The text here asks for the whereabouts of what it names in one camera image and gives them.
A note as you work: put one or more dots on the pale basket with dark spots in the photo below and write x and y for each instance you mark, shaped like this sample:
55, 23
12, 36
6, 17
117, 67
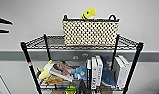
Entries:
91, 31

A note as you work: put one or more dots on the long grey wall band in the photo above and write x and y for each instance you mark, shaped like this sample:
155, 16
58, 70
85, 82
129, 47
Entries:
11, 55

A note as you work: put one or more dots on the orange-brown soft toy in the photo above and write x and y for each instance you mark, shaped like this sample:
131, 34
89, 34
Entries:
54, 80

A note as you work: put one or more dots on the yellow plush shark toy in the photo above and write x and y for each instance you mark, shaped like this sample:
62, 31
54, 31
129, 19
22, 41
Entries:
88, 13

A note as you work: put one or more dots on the white upright box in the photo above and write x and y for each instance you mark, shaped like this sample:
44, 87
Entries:
117, 74
93, 72
124, 68
99, 70

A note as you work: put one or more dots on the yellow plush toy on shelf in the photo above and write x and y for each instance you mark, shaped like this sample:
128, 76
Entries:
45, 70

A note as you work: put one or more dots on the toy package with doll print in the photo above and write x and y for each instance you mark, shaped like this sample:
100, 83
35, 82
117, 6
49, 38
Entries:
63, 70

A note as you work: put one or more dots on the thin black upright box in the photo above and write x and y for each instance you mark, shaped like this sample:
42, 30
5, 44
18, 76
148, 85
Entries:
88, 74

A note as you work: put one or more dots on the small white wall bracket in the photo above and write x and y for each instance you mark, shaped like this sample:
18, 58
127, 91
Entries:
84, 54
76, 57

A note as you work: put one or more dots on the small light blue plush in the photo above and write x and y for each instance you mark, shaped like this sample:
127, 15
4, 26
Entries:
81, 72

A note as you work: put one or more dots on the green round toy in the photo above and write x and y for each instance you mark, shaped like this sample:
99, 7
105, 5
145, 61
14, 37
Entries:
70, 90

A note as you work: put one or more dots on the black cone-shaped bag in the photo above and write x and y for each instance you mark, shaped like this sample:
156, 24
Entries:
82, 88

